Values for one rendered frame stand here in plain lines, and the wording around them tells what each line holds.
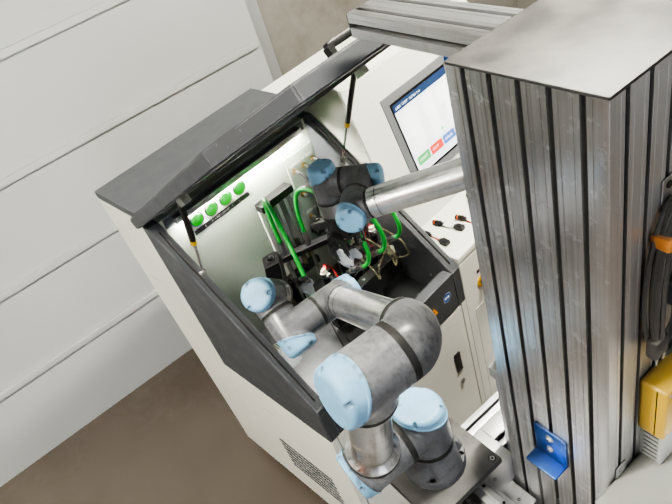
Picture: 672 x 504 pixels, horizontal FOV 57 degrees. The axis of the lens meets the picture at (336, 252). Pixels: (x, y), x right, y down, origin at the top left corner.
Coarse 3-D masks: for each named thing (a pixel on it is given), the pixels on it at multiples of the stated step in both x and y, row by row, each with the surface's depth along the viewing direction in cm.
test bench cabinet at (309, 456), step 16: (464, 304) 221; (464, 320) 225; (240, 384) 230; (480, 384) 249; (256, 400) 228; (272, 400) 210; (256, 416) 247; (272, 416) 226; (288, 416) 208; (272, 432) 244; (288, 432) 224; (304, 432) 206; (288, 448) 240; (304, 448) 222; (320, 448) 204; (336, 448) 193; (288, 464) 263; (304, 464) 239; (320, 464) 219; (336, 464) 203; (304, 480) 260; (320, 480) 236; (336, 480) 217; (320, 496) 257; (336, 496) 233; (352, 496) 215
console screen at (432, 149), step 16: (432, 64) 220; (416, 80) 217; (432, 80) 221; (400, 96) 213; (416, 96) 217; (432, 96) 222; (448, 96) 227; (384, 112) 210; (400, 112) 214; (416, 112) 218; (432, 112) 223; (448, 112) 228; (400, 128) 214; (416, 128) 219; (432, 128) 224; (448, 128) 229; (400, 144) 215; (416, 144) 220; (432, 144) 225; (448, 144) 230; (416, 160) 221; (432, 160) 226; (448, 160) 231
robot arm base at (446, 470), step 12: (456, 444) 145; (444, 456) 139; (456, 456) 142; (408, 468) 145; (420, 468) 142; (432, 468) 140; (444, 468) 141; (456, 468) 142; (420, 480) 143; (432, 480) 144; (444, 480) 142; (456, 480) 143
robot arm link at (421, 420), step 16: (400, 400) 137; (416, 400) 136; (432, 400) 135; (400, 416) 133; (416, 416) 133; (432, 416) 132; (400, 432) 132; (416, 432) 132; (432, 432) 133; (448, 432) 138; (416, 448) 132; (432, 448) 136; (448, 448) 139
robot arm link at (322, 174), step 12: (312, 168) 159; (324, 168) 158; (336, 168) 160; (312, 180) 159; (324, 180) 158; (336, 180) 158; (324, 192) 161; (336, 192) 160; (324, 204) 163; (336, 204) 164
